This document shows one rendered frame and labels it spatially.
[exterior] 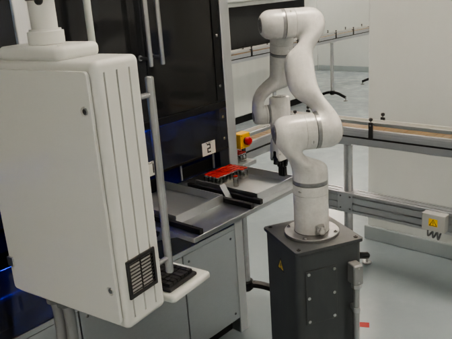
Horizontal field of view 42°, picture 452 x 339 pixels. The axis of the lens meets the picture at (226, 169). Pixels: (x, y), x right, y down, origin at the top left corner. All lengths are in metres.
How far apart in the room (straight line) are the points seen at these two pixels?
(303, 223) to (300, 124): 0.35
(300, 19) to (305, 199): 0.61
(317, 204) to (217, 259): 0.93
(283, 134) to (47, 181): 0.74
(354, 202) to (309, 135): 1.48
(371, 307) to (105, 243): 2.01
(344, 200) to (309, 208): 1.40
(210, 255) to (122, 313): 1.11
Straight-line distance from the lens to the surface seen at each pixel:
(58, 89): 1.56
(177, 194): 2.46
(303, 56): 1.99
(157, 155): 1.67
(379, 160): 3.88
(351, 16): 11.34
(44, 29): 1.66
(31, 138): 1.70
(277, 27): 2.03
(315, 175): 1.94
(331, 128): 1.92
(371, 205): 3.30
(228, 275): 2.89
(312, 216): 1.99
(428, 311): 3.33
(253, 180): 2.56
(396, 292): 3.47
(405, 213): 3.22
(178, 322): 2.72
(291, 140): 1.89
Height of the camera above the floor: 1.70
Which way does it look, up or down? 17 degrees down
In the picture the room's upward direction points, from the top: 4 degrees counter-clockwise
